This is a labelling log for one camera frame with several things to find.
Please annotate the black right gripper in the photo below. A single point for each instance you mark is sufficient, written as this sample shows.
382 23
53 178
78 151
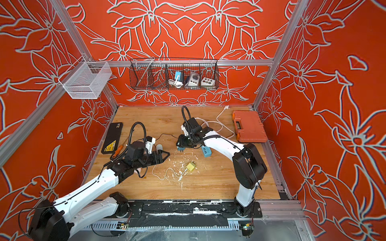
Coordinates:
181 142

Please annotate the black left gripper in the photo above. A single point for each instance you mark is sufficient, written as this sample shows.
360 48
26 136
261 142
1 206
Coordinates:
160 156

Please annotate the white bluetooth headset case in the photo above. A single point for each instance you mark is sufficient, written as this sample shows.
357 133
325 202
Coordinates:
159 147

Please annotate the blue usb charger hub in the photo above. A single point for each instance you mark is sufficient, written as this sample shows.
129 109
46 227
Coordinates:
206 151

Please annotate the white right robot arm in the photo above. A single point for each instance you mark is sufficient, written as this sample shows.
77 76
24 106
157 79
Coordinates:
248 164

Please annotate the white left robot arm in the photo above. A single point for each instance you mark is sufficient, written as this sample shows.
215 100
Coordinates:
63 218

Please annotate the yellow plug adapter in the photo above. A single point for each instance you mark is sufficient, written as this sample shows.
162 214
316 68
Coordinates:
191 166

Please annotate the black flat tool case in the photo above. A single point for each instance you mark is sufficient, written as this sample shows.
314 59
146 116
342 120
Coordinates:
112 138

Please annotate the white socket cube in basket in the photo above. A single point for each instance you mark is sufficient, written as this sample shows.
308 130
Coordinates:
207 82

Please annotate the white power strip in basket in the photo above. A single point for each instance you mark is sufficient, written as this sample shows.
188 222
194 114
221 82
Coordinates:
193 80

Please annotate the orange plastic tool case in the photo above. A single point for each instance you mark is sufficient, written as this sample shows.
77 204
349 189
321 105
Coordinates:
249 127

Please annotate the blue box in basket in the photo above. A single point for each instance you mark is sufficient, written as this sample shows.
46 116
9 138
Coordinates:
178 76

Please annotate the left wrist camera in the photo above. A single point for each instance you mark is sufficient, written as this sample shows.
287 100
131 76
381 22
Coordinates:
150 141

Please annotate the orange handled screwdriver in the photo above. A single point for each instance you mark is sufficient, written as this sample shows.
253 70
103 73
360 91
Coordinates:
119 149

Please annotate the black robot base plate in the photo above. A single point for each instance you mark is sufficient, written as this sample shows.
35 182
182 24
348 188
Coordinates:
187 214

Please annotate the black wire wall basket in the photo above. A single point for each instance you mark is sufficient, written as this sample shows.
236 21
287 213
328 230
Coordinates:
159 73

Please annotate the clear plastic wall bin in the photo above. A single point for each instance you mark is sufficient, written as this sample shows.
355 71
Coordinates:
85 81

